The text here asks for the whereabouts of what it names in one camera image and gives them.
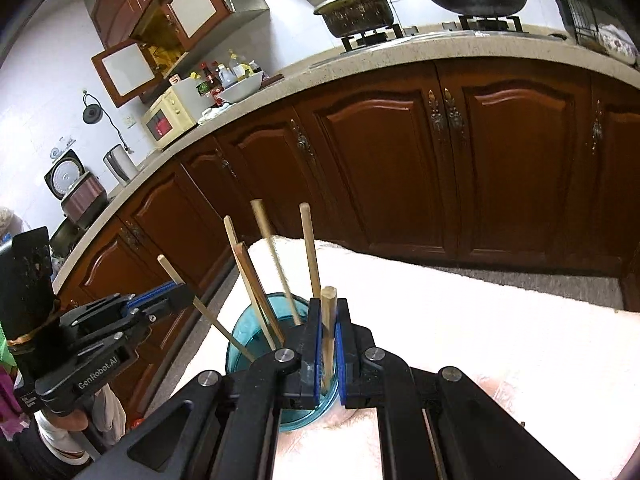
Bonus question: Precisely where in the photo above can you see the cream microwave oven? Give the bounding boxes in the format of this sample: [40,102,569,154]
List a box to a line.
[141,85,199,150]

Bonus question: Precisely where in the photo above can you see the white bowl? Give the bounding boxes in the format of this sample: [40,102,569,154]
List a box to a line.
[217,71,264,104]

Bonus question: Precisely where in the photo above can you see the black flat object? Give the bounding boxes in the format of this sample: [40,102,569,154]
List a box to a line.
[10,226,55,341]

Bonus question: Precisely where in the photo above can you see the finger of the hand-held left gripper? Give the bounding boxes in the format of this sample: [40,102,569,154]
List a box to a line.
[144,286,195,324]
[125,281,184,311]

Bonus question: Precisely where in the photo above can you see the white rag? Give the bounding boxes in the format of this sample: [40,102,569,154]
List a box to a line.
[199,102,235,124]

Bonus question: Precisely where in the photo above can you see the gas stove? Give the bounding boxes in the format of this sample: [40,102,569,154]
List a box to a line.
[340,15,523,54]

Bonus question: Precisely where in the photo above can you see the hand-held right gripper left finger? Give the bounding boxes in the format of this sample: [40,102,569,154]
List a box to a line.
[87,298,322,480]

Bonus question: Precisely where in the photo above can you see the rice cooker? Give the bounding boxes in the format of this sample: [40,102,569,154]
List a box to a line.
[44,149,109,228]

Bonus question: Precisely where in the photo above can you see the steel electric kettle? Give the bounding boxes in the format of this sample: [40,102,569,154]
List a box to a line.
[103,144,139,187]

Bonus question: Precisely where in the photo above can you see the lidded cooking pot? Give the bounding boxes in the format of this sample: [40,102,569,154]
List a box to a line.
[314,0,398,39]

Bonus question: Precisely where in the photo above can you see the floral utensil holder teal lid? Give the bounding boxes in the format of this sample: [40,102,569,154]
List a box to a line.
[225,292,346,433]

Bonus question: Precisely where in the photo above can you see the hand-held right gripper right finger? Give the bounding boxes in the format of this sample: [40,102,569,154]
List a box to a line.
[335,298,581,480]

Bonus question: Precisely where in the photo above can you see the black round wall fixture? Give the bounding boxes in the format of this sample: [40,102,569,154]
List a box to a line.
[81,91,104,124]

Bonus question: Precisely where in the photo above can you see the speckled stone countertop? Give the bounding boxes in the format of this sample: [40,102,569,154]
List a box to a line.
[50,25,640,296]

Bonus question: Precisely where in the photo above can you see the black wire dish rack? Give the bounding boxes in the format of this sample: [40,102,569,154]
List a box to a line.
[554,0,621,46]

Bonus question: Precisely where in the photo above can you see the white hanging cloth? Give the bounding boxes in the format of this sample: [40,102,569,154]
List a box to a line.
[92,384,127,447]

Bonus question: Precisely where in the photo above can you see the dark wooden base cabinets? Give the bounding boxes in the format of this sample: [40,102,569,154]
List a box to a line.
[50,57,640,421]

